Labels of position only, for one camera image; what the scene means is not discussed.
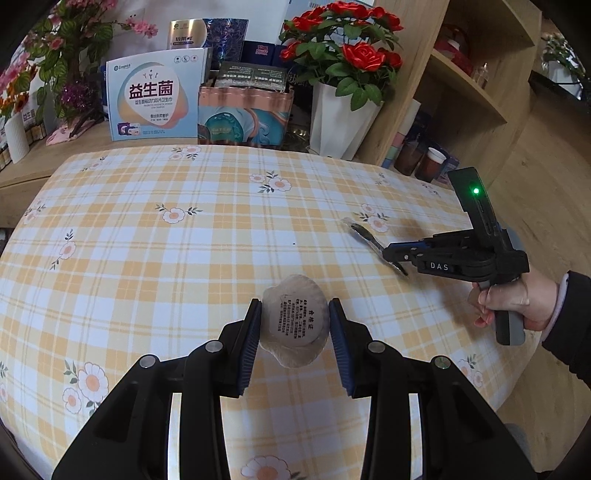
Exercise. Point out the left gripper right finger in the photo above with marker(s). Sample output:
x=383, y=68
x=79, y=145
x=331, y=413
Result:
x=462, y=436

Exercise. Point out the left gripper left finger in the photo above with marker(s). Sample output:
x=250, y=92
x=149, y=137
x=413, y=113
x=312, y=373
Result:
x=127, y=436

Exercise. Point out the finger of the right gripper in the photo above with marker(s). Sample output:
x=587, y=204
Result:
x=407, y=247
x=398, y=257

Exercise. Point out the black plastic spoon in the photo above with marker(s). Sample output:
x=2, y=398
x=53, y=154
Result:
x=367, y=237

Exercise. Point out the person's right forearm sleeve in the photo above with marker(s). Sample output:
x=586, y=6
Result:
x=567, y=336

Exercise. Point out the person's right hand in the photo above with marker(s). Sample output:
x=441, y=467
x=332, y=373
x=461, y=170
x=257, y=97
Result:
x=533, y=295

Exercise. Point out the dark red cup white lid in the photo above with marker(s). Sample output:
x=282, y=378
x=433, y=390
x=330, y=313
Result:
x=431, y=165

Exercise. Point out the stack of pastel cups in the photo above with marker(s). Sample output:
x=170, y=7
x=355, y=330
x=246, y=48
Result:
x=400, y=136

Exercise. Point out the white rose vase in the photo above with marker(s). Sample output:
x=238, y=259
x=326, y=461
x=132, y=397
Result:
x=336, y=130

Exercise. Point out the small glass bottle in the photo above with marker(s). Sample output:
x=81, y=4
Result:
x=481, y=75

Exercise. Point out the yellow plaid floral tablecloth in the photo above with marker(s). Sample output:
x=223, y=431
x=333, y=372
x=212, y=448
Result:
x=153, y=249

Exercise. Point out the wooden shelf unit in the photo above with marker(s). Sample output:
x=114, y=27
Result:
x=479, y=125

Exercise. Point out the red teapot on shelf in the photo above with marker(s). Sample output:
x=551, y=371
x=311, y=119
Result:
x=452, y=44

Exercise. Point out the pink flowers white pot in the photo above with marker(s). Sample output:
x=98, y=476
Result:
x=561, y=64

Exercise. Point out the pink teal snack package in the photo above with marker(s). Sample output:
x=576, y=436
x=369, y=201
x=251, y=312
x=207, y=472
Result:
x=243, y=116

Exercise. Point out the red rose bouquet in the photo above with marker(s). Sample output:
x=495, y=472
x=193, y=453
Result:
x=346, y=45

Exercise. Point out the black grey packet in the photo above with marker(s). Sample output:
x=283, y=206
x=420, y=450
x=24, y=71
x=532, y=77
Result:
x=245, y=75

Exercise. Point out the low wooden cabinet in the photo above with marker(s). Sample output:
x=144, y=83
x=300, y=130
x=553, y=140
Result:
x=21, y=182

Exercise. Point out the dark blue patterned box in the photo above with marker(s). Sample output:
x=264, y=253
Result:
x=225, y=37

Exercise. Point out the blue probiotic box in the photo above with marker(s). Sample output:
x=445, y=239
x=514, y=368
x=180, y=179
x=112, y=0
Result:
x=155, y=94

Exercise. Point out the silver gold award box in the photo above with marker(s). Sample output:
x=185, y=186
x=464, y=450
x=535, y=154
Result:
x=186, y=34

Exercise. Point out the orange flowers white vase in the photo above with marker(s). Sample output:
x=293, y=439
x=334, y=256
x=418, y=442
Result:
x=16, y=124

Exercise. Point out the pink cherry blossom plant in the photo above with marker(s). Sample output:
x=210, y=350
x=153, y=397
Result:
x=64, y=51

